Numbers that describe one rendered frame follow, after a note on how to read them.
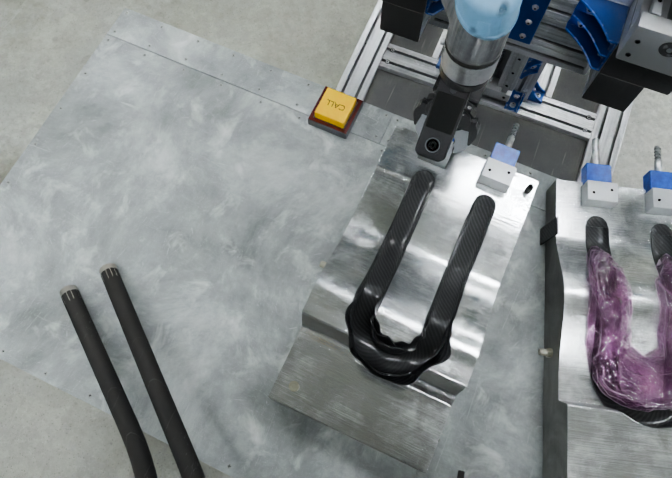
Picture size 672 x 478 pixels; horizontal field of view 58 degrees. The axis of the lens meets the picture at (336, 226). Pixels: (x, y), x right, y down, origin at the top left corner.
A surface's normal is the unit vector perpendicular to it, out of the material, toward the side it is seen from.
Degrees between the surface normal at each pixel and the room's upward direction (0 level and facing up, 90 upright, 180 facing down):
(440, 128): 31
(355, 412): 0
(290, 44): 0
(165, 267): 0
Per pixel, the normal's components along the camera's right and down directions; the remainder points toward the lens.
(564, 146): 0.00, -0.34
